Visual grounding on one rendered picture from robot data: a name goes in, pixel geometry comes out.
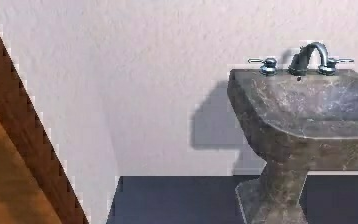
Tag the brown wooden room door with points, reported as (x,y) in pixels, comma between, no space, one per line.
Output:
(10,150)

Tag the grey stone pedestal sink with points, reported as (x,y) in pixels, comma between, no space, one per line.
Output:
(287,133)

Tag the chrome curved tap spout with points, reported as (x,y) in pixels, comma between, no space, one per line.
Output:
(307,56)

